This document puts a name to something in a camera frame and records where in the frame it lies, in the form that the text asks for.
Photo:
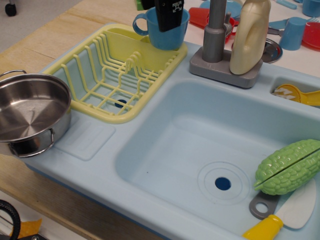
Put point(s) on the yellow plastic dish rack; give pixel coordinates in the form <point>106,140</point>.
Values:
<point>113,73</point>

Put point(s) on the orange tape piece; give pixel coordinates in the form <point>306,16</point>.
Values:
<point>29,228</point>

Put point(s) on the grey toy faucet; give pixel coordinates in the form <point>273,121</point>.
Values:
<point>212,61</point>

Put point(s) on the stainless steel pot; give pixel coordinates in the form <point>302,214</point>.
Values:
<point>35,112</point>

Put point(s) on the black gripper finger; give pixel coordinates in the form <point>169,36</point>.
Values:
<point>169,13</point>
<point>147,4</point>

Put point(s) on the blue plastic fork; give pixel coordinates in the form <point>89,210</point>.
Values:
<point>281,24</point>

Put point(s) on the white toy knife yellow handle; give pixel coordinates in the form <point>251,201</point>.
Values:
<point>294,213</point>

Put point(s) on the red plastic cup lying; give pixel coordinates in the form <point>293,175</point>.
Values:
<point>199,17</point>

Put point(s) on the cream plastic detergent bottle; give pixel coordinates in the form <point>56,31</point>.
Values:
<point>250,37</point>

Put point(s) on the small steel plate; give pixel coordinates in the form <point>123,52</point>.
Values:
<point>272,51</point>

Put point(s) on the green plastic block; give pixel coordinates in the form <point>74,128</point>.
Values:
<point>139,5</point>

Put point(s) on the light blue toy sink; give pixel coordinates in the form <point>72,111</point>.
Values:
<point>185,166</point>

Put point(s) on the blue plastic cup upside down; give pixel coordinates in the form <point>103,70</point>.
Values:
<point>291,38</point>

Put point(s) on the blue plastic plate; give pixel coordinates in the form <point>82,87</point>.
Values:
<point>232,6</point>

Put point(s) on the blue plastic cup with handle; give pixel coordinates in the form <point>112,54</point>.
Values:
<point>168,40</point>

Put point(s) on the grey toy utensil handle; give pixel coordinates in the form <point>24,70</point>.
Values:
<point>263,205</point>

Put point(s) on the blue plastic cup top right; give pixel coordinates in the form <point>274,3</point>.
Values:
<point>311,8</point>

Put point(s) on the black caster wheel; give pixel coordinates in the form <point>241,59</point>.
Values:
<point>10,10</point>

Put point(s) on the green toy bitter gourd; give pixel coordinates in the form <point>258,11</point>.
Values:
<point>288,168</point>

